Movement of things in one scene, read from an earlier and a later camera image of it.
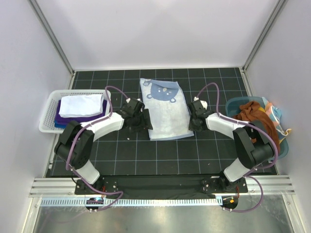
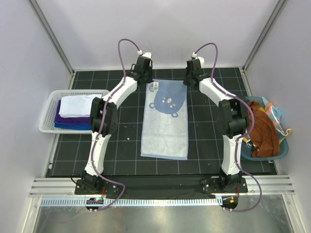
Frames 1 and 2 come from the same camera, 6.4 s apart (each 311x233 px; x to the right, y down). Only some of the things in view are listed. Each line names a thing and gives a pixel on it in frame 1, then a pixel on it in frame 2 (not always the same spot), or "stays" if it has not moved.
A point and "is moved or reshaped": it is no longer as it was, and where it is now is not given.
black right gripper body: [192, 124] -> [187, 76]
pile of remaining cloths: [274, 114] stays
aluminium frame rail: [65, 187] stays
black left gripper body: [139, 123] -> [148, 74]
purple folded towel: [77, 119] stays
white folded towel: [81, 106] stays
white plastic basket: [46, 121] stays
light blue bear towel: [167, 109] is moved or reshaped
